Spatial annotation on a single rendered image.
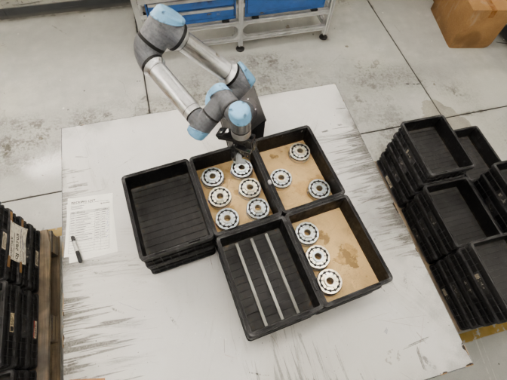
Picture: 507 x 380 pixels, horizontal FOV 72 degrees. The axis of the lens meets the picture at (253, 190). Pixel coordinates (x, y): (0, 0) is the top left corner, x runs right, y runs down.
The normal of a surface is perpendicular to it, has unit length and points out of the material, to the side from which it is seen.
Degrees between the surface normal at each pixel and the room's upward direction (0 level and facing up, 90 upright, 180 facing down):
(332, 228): 0
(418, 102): 0
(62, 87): 0
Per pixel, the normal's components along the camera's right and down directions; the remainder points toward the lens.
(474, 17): 0.04, 0.88
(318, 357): 0.04, -0.47
